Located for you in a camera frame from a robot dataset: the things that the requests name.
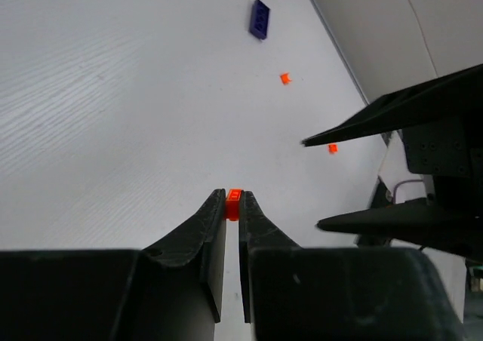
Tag small orange lego pieces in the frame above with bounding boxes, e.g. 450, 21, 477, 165
328, 143, 338, 155

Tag dark blue lego plate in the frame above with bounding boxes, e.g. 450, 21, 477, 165
248, 0, 270, 41

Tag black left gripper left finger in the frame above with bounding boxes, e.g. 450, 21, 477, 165
1, 189, 226, 340

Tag orange small lego plate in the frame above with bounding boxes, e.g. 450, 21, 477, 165
225, 189, 243, 221

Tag tiny orange lego stud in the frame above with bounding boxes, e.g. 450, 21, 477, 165
280, 72, 292, 85

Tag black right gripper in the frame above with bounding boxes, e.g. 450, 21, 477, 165
301, 65, 482, 258

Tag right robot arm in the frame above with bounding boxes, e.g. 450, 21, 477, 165
238, 66, 482, 340

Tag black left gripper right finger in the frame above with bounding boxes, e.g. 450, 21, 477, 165
238, 191, 466, 340

